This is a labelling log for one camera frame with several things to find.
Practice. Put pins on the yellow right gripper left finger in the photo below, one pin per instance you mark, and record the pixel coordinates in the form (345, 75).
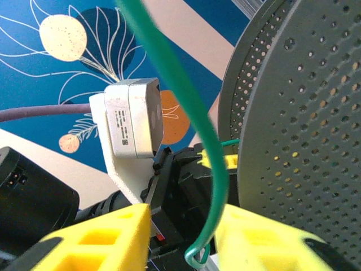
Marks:
(112, 248)

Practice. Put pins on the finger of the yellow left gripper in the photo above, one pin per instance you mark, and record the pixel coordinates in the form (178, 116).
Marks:
(231, 162)

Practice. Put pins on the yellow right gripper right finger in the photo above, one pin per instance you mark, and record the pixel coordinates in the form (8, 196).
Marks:
(268, 248)

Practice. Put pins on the aluminium frame post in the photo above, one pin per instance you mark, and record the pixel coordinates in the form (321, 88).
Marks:
(248, 5)

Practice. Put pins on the white wrist camera on mount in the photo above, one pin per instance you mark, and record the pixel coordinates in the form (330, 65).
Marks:
(132, 121)

